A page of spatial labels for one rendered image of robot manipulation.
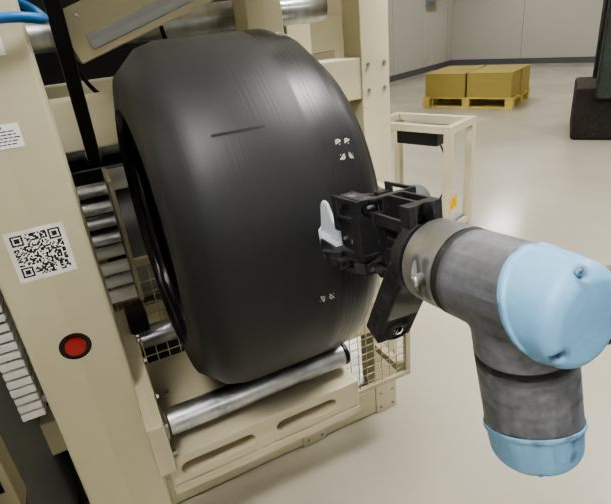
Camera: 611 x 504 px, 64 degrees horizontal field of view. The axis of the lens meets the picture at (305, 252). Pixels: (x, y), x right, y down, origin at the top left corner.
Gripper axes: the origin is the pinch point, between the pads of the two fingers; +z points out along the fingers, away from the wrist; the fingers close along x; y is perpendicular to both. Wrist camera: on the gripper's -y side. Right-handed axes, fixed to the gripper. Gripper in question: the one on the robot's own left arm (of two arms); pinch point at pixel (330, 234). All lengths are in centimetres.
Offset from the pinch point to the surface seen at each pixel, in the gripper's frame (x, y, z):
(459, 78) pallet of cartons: -511, -13, 545
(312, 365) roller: -1.7, -29.4, 18.1
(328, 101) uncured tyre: -6.0, 15.6, 7.2
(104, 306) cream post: 28.4, -9.0, 22.9
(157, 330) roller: 21, -26, 46
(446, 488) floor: -55, -117, 52
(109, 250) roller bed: 25, -11, 64
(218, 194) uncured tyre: 12.3, 7.6, 3.2
